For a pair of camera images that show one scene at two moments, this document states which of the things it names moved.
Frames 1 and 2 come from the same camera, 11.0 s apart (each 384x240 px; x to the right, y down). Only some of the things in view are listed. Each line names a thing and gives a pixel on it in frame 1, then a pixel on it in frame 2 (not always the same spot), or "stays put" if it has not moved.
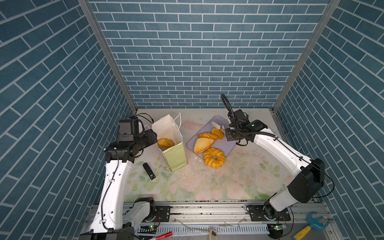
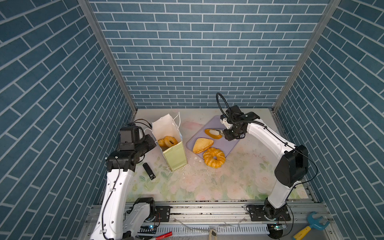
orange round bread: (218, 132) -> (169, 141)
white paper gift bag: (170, 140) stays put
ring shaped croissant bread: (214, 157) stays put
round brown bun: (165, 142) stays put
